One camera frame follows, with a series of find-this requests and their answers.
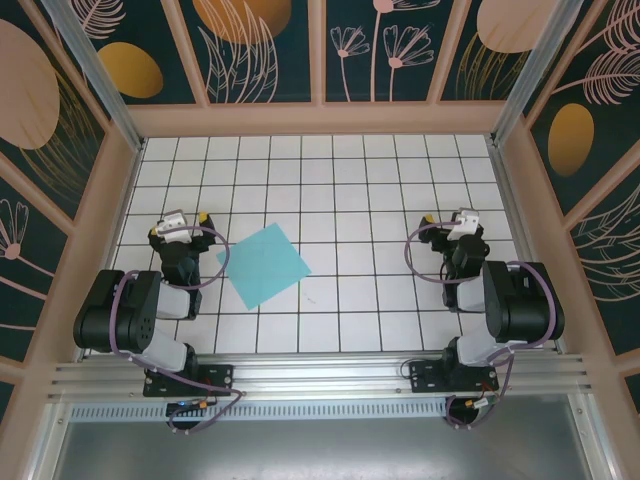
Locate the light blue paper sheet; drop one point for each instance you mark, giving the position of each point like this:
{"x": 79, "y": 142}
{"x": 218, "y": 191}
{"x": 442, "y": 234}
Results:
{"x": 262, "y": 265}

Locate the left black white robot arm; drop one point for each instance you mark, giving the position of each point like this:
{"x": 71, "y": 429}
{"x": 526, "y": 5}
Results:
{"x": 107, "y": 310}

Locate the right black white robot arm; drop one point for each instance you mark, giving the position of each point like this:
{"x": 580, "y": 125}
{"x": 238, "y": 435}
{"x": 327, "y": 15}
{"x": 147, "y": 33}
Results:
{"x": 525, "y": 300}

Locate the grey metal sheet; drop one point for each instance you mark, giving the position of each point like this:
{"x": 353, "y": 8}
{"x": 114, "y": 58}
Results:
{"x": 320, "y": 450}

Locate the yellow power connector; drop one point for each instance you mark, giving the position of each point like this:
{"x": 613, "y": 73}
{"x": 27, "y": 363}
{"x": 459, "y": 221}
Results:
{"x": 202, "y": 403}
{"x": 470, "y": 403}

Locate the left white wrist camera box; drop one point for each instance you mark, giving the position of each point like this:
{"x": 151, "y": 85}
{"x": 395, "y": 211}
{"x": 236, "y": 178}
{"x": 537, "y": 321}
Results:
{"x": 170, "y": 229}

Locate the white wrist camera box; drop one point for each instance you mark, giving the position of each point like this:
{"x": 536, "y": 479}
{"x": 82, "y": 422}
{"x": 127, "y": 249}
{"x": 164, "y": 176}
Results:
{"x": 170, "y": 229}
{"x": 462, "y": 225}

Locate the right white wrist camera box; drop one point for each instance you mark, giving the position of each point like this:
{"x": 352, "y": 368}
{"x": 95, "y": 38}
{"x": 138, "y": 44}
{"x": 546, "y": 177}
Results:
{"x": 462, "y": 225}

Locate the aluminium side rail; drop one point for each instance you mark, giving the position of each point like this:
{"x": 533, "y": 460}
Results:
{"x": 505, "y": 200}

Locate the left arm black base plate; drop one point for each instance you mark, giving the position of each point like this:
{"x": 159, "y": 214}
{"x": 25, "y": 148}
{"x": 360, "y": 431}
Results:
{"x": 220, "y": 377}

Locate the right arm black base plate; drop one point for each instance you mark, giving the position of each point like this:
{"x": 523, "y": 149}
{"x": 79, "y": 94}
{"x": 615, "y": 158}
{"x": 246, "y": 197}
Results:
{"x": 425, "y": 380}

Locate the aluminium frame post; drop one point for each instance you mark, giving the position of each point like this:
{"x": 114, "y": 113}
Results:
{"x": 93, "y": 65}
{"x": 542, "y": 65}

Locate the long aluminium mounting rail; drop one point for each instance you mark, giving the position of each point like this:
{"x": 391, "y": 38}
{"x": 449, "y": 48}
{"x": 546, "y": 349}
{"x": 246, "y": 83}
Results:
{"x": 320, "y": 372}

